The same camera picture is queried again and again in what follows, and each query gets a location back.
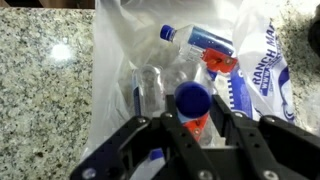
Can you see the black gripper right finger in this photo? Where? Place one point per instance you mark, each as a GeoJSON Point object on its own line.
{"type": "Point", "coordinates": [269, 144]}

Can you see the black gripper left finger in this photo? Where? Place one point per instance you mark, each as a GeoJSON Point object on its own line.
{"type": "Point", "coordinates": [119, 156]}

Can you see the water bottle blue label front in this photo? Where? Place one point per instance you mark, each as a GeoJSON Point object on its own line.
{"type": "Point", "coordinates": [193, 101]}

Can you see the water bottle blue label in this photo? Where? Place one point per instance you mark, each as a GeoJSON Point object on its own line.
{"type": "Point", "coordinates": [150, 166]}
{"type": "Point", "coordinates": [193, 101]}

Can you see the clear water bottle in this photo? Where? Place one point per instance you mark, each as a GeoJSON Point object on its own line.
{"type": "Point", "coordinates": [144, 90]}

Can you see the white plastic shopping bag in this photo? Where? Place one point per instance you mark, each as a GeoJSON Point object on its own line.
{"type": "Point", "coordinates": [127, 37]}

